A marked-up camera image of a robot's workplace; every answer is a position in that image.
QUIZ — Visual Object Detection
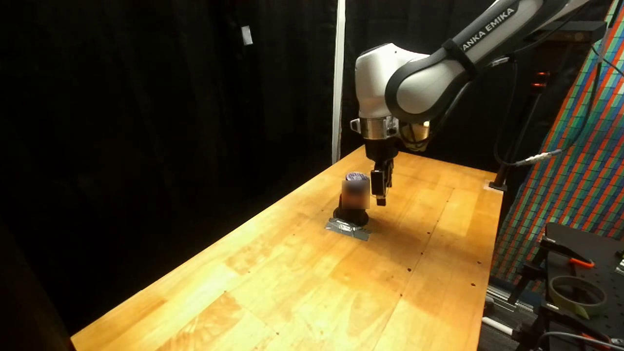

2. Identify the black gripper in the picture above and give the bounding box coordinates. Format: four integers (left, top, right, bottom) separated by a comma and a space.
361, 137, 400, 209

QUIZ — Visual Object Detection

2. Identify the white vertical pole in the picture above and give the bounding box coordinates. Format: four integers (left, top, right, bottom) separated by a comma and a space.
329, 0, 349, 167

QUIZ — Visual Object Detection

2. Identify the colourful patterned board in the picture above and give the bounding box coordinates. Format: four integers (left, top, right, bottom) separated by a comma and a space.
491, 0, 624, 285

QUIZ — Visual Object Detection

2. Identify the black side cart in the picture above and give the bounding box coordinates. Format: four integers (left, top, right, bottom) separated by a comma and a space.
509, 223, 624, 351

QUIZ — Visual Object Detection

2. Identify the grey tape roll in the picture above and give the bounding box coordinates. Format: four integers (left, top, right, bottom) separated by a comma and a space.
546, 274, 610, 313

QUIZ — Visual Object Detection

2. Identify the black curtain backdrop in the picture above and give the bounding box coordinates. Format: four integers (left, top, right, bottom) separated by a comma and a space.
0, 0, 606, 351

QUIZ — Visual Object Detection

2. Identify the black cable with silver plug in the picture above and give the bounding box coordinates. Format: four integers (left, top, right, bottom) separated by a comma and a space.
491, 38, 624, 170

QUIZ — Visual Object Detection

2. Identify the aluminium rail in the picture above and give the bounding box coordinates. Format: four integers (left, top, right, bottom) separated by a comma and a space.
480, 284, 532, 340

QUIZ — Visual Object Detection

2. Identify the orange handled clamp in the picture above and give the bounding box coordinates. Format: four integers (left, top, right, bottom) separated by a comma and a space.
565, 254, 597, 274

